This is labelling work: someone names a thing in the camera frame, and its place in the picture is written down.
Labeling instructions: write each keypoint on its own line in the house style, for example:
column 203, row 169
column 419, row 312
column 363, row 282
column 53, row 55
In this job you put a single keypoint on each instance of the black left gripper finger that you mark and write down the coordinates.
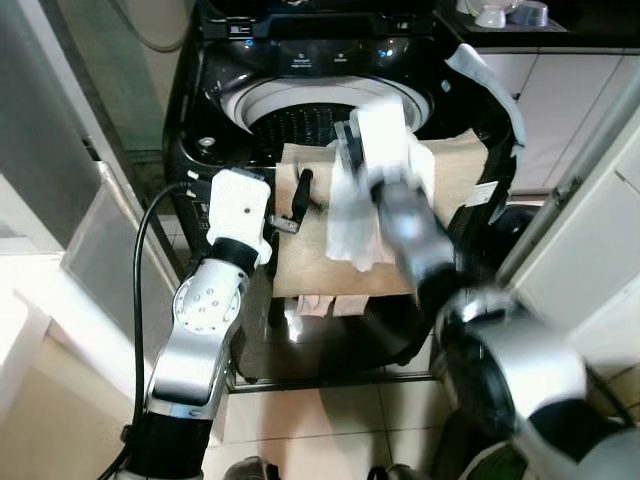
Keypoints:
column 315, row 204
column 302, row 195

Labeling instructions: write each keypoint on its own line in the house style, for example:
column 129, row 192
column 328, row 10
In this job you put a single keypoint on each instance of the white garment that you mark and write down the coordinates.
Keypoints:
column 350, row 230

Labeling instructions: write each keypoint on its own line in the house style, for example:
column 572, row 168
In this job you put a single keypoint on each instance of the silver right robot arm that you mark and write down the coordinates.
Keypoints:
column 500, row 360

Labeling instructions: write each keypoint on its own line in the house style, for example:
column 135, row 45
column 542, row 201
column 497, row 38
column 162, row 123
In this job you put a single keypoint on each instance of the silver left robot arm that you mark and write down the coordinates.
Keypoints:
column 200, row 330

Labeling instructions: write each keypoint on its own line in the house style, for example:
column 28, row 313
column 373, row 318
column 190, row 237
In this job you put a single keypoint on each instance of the black top-load washing machine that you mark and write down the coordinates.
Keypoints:
column 210, row 120

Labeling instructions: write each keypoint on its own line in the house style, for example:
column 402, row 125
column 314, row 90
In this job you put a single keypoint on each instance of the small white label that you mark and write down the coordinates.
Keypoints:
column 312, row 306
column 348, row 304

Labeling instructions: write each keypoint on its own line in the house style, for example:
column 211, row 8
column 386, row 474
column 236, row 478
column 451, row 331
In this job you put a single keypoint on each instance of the brown cardboard sheet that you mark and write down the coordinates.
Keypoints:
column 450, row 180

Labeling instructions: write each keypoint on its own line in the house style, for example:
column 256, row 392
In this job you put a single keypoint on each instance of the white cup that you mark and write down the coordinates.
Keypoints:
column 490, row 15

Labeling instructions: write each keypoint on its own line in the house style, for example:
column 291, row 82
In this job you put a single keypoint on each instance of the clear plastic container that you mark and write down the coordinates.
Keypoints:
column 530, row 14

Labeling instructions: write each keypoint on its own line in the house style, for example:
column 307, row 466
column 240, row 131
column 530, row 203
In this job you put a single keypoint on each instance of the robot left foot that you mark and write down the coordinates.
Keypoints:
column 250, row 470

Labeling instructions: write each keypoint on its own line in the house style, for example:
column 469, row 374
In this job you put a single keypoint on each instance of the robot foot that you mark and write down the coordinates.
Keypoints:
column 250, row 470
column 388, row 472

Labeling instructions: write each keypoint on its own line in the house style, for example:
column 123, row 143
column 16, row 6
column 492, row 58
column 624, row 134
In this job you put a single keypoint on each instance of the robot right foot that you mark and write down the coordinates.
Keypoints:
column 388, row 472

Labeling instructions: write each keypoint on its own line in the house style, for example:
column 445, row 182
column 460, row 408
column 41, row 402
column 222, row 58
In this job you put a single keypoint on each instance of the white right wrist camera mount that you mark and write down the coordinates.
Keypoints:
column 385, row 135

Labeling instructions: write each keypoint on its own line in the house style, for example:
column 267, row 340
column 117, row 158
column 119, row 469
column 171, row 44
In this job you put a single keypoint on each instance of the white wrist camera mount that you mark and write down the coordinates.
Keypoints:
column 238, row 210
column 385, row 135

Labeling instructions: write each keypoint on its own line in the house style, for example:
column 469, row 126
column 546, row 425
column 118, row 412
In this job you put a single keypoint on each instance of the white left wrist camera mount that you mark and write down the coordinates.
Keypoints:
column 238, row 210

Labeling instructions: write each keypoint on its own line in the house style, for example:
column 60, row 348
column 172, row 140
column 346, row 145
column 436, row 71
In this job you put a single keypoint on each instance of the white door frame post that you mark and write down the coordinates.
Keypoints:
column 100, row 240
column 590, row 190

